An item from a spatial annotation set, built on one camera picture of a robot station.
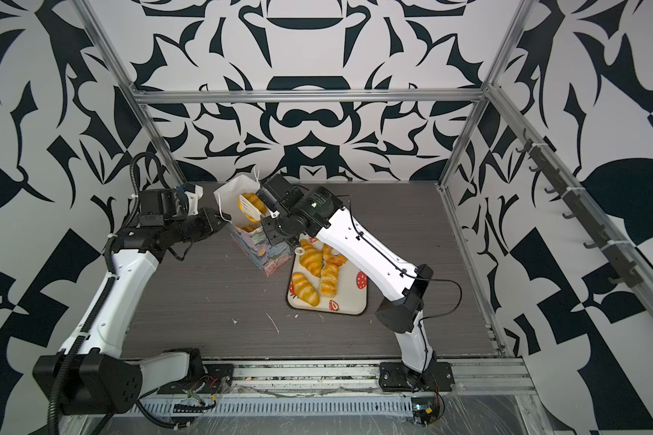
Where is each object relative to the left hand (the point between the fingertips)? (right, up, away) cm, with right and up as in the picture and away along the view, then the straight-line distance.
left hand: (228, 214), depth 75 cm
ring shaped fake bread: (+31, -16, +19) cm, 40 cm away
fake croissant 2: (+20, -24, +12) cm, 33 cm away
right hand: (+13, -4, -6) cm, 15 cm away
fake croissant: (+7, +4, -1) cm, 8 cm away
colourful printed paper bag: (+9, -13, +10) cm, 19 cm away
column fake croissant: (+22, -15, +19) cm, 32 cm away
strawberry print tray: (+35, -26, +16) cm, 47 cm away
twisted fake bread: (+27, -22, +14) cm, 38 cm away
